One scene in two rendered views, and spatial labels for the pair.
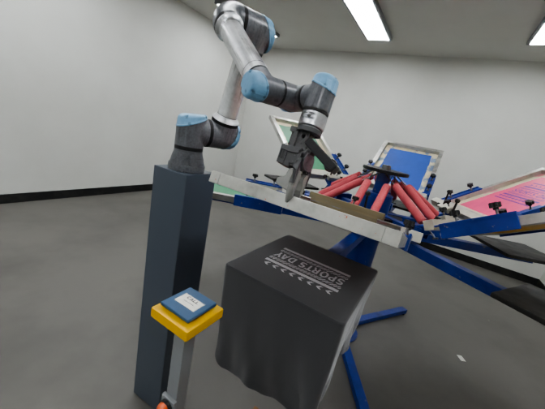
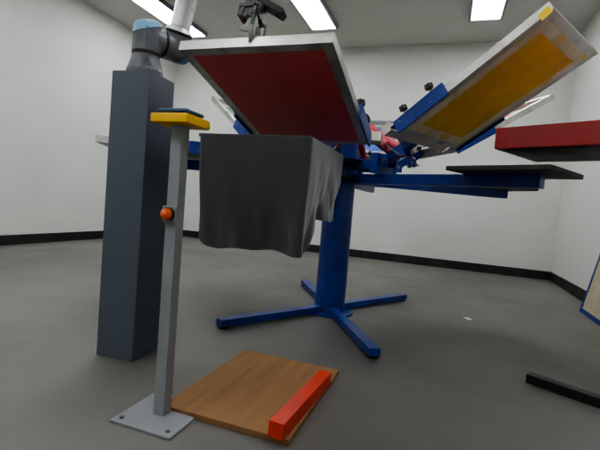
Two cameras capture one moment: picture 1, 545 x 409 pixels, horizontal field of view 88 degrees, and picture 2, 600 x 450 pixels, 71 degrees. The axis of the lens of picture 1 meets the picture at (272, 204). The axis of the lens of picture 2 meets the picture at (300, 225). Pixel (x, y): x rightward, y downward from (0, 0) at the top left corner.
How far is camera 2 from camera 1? 1.03 m
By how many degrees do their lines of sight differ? 15
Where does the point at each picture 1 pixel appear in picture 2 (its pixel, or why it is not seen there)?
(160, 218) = (123, 122)
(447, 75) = (405, 64)
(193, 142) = (152, 45)
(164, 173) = (124, 75)
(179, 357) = (178, 161)
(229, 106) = (182, 15)
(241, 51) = not seen: outside the picture
